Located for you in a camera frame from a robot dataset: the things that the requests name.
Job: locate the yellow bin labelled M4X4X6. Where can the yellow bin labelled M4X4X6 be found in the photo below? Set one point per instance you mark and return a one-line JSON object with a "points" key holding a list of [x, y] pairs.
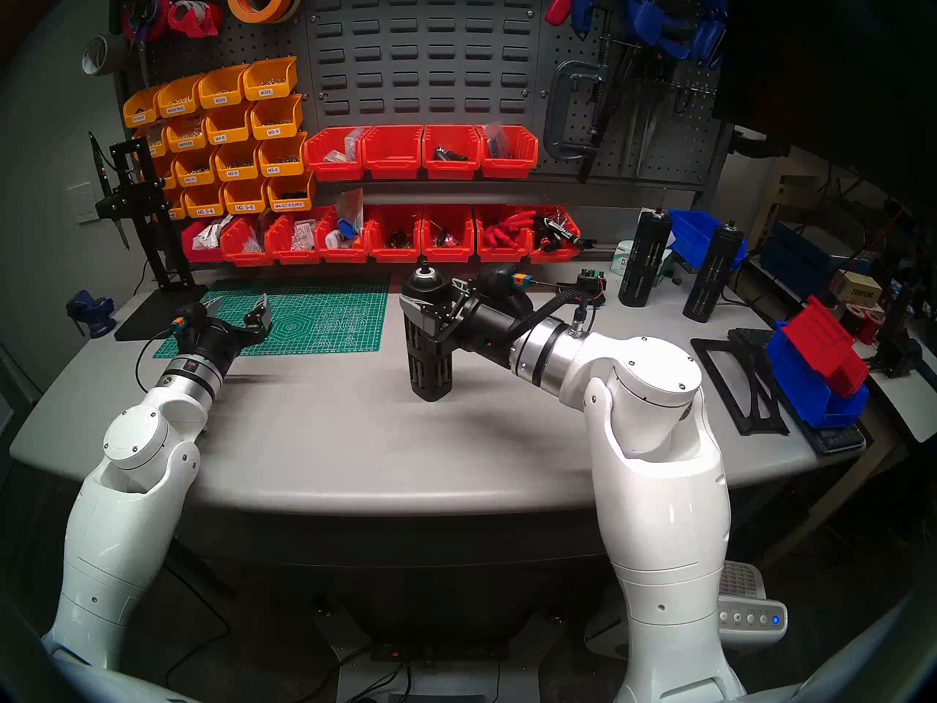
{"points": [[187, 134]]}

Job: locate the white side desk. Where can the white side desk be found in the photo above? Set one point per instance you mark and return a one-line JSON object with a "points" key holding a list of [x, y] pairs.
{"points": [[908, 401]]}

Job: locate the clear bag of screws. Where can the clear bag of screws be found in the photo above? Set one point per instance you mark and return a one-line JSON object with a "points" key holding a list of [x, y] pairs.
{"points": [[304, 234]]}

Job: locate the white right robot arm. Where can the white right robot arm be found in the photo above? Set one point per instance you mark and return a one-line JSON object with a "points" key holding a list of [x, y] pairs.
{"points": [[659, 489]]}

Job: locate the yellow bin labelled M3-6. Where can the yellow bin labelled M3-6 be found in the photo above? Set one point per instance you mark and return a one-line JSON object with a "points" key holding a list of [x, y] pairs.
{"points": [[282, 158]]}

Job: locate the black cylindrical parts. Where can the black cylindrical parts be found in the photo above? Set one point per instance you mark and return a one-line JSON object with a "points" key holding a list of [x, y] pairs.
{"points": [[448, 154]]}

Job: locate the yellow bin labelled M3X8 BAD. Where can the yellow bin labelled M3X8 BAD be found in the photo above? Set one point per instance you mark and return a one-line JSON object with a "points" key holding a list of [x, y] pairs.
{"points": [[179, 99]]}

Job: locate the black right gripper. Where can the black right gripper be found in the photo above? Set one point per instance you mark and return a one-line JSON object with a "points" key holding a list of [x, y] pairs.
{"points": [[490, 328]]}

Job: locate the black metal stand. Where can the black metal stand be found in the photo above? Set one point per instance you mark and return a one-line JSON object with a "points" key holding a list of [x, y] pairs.
{"points": [[135, 200]]}

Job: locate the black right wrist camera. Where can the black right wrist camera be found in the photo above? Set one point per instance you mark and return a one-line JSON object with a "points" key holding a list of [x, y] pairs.
{"points": [[501, 280]]}

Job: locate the yellow bin labelled M3X6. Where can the yellow bin labelled M3X6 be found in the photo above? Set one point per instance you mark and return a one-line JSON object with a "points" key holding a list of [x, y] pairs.
{"points": [[269, 83]]}

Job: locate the black cylindrical electric screwdriver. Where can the black cylindrical electric screwdriver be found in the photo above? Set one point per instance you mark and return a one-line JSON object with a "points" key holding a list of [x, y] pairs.
{"points": [[432, 376], [711, 277], [644, 262]]}

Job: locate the yellow bin labelled M4-0.7 hex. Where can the yellow bin labelled M4-0.7 hex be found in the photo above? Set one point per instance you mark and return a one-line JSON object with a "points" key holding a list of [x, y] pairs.
{"points": [[290, 195]]}

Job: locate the red plastic parts bin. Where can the red plastic parts bin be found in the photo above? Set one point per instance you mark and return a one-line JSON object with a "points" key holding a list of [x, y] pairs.
{"points": [[498, 255], [238, 255], [196, 255], [393, 156], [282, 255], [509, 168], [448, 253], [377, 255], [560, 255], [329, 170], [344, 255], [450, 170]]}

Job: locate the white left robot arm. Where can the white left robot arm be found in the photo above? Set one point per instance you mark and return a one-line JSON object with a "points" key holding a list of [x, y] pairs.
{"points": [[124, 518]]}

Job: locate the grey duct tape roll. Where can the grey duct tape roll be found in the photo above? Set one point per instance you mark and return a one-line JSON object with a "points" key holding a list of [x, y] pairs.
{"points": [[117, 50]]}

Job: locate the yellow bin labelled M3-4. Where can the yellow bin labelled M3-4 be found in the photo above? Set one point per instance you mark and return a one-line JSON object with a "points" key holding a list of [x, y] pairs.
{"points": [[276, 119]]}

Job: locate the grey metal C-clamp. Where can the grey metal C-clamp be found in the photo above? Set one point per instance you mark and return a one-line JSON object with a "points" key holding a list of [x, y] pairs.
{"points": [[550, 116]]}

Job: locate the black flat frame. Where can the black flat frame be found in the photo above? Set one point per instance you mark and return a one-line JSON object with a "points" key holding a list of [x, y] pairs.
{"points": [[721, 345]]}

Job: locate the black bar clamp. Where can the black bar clamp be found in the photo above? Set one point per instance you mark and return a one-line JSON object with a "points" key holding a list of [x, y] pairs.
{"points": [[605, 79]]}

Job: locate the red tape roll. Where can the red tape roll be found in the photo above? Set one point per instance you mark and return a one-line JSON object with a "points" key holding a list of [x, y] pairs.
{"points": [[159, 6]]}

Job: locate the yellow bin labelled M3-8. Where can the yellow bin labelled M3-8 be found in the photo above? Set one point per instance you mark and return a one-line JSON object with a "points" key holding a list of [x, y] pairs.
{"points": [[237, 163]]}

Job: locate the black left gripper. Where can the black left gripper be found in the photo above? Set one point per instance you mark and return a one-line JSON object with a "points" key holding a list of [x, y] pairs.
{"points": [[216, 343]]}

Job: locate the blue glue gun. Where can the blue glue gun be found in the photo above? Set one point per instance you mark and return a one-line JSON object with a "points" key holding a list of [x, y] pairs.
{"points": [[583, 6]]}

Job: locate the yellow bin labelled M2.5-5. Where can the yellow bin labelled M2.5-5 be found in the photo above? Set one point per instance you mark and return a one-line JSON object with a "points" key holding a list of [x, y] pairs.
{"points": [[245, 196]]}

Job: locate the yellow screw bin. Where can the yellow screw bin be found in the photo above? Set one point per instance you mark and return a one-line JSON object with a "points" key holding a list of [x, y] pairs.
{"points": [[143, 108], [156, 139], [176, 205], [167, 170]]}

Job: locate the grey louvred panel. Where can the grey louvred panel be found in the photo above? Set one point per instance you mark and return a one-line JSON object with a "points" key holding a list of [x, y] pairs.
{"points": [[395, 86]]}

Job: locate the dark blue crate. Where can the dark blue crate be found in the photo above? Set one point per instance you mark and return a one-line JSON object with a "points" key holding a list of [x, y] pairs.
{"points": [[798, 258]]}

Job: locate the large blue plastic bin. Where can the large blue plastic bin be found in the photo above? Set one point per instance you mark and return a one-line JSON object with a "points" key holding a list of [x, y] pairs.
{"points": [[801, 387]]}

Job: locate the black keyboard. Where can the black keyboard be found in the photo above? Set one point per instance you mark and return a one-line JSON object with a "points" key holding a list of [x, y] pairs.
{"points": [[838, 438]]}

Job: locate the blue bench vise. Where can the blue bench vise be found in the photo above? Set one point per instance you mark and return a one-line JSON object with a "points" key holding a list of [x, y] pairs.
{"points": [[94, 313]]}

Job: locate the yellow bin labelled M3-12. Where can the yellow bin labelled M3-12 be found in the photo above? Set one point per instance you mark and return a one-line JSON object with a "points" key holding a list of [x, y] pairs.
{"points": [[195, 170]]}

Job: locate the green white wipes box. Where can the green white wipes box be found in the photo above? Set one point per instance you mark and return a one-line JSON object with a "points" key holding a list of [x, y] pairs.
{"points": [[622, 258]]}

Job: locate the orange tape roll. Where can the orange tape roll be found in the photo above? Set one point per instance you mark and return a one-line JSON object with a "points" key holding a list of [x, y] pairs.
{"points": [[236, 4]]}

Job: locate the tall clear parts bag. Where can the tall clear parts bag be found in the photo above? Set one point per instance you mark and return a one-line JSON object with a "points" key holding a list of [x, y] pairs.
{"points": [[350, 207]]}

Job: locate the small blue plastic part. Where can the small blue plastic part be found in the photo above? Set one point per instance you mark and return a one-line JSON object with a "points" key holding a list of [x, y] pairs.
{"points": [[346, 229]]}

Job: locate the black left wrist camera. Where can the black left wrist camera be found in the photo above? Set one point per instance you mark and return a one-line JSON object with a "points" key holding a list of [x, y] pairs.
{"points": [[194, 313]]}

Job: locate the black power strip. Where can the black power strip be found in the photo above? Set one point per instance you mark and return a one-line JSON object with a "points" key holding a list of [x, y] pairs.
{"points": [[454, 652]]}

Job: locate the black pegboard panel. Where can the black pegboard panel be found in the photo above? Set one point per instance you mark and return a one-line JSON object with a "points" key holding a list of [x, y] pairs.
{"points": [[212, 46]]}

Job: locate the white plastic bag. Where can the white plastic bag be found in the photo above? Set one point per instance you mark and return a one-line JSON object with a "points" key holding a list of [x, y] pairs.
{"points": [[211, 233]]}

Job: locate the green cutting mat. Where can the green cutting mat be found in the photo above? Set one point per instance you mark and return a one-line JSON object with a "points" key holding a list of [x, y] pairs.
{"points": [[329, 321]]}

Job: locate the red tape dispenser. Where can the red tape dispenser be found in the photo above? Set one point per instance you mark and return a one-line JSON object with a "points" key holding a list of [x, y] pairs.
{"points": [[192, 20]]}

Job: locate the white wall switch plate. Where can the white wall switch plate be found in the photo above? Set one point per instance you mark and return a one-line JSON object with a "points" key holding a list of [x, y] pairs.
{"points": [[82, 202]]}

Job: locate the white air purifier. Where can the white air purifier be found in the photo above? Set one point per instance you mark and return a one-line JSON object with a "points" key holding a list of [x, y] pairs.
{"points": [[754, 621]]}

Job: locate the small cardboard box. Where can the small cardboard box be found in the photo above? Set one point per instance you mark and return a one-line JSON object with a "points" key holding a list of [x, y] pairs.
{"points": [[855, 291]]}

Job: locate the large red plastic bin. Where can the large red plastic bin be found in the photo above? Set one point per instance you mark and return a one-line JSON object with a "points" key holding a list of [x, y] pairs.
{"points": [[823, 339]]}

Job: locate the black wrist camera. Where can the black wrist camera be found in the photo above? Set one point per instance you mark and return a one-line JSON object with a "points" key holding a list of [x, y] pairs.
{"points": [[194, 313], [501, 280]]}

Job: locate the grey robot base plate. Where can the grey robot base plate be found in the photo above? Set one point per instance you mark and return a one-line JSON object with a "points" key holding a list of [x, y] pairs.
{"points": [[468, 685]]}

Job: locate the black marker pen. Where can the black marker pen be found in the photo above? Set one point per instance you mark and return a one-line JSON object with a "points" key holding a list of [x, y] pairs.
{"points": [[564, 230]]}

